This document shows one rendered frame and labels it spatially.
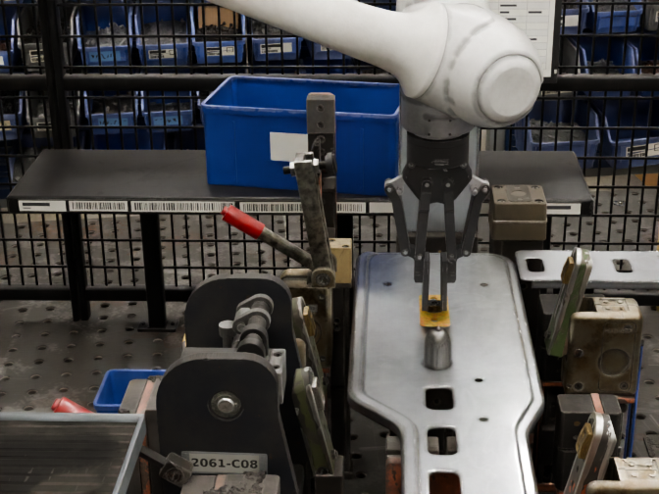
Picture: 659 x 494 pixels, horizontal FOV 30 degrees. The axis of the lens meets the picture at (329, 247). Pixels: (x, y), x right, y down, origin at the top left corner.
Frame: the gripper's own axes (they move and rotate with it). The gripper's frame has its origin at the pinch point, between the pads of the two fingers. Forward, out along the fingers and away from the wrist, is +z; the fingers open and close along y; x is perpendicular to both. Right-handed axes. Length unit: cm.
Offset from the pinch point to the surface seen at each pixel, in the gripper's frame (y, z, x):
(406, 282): -3.4, 4.7, 9.2
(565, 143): 44, 50, 193
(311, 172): -15.2, -15.5, -1.9
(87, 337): -59, 35, 48
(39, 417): -36, -12, -52
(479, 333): 5.4, 4.6, -5.2
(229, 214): -25.5, -9.6, -1.1
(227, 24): -51, 15, 190
